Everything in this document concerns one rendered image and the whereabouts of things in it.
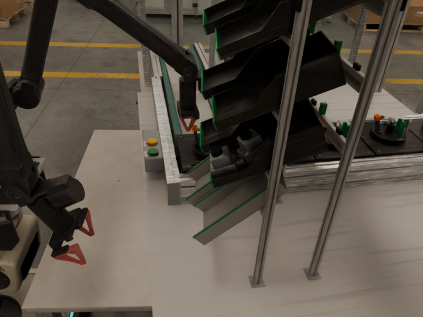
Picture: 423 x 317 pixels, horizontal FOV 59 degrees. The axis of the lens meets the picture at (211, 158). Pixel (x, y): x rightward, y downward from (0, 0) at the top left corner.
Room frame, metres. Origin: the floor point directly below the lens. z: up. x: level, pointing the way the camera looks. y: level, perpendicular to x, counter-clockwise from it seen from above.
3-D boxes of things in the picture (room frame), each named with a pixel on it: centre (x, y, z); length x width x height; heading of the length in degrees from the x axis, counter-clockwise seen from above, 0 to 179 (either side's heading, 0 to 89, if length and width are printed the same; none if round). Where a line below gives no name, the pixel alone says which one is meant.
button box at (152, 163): (1.22, 0.23, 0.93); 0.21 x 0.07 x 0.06; 12
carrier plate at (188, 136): (1.18, 0.01, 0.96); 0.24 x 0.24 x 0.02; 12
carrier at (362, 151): (1.29, -0.48, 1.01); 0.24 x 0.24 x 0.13; 12
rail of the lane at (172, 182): (1.42, 0.21, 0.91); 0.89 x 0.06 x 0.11; 12
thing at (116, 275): (1.04, 0.16, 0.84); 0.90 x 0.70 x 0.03; 4
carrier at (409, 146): (1.34, -0.72, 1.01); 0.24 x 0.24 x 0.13; 12
